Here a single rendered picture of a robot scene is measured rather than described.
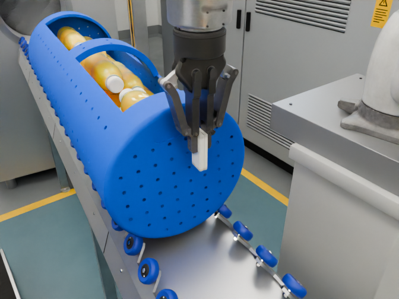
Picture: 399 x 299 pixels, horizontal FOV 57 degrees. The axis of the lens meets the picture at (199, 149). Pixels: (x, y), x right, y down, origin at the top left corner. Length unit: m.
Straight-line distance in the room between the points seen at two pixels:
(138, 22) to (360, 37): 1.07
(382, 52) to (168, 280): 0.63
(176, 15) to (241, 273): 0.47
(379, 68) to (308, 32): 1.36
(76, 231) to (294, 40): 1.66
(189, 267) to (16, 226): 1.76
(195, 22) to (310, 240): 0.75
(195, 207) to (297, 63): 1.67
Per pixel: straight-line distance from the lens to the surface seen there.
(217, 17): 0.50
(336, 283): 1.11
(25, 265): 2.15
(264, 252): 0.69
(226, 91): 0.58
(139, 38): 1.67
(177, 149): 0.63
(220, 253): 0.75
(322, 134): 0.92
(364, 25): 2.02
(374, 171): 0.87
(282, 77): 2.38
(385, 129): 0.90
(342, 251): 1.03
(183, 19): 0.50
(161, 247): 0.77
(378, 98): 0.89
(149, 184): 0.64
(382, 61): 0.87
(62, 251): 2.15
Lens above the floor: 1.48
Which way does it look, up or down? 32 degrees down
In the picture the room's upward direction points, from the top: straight up
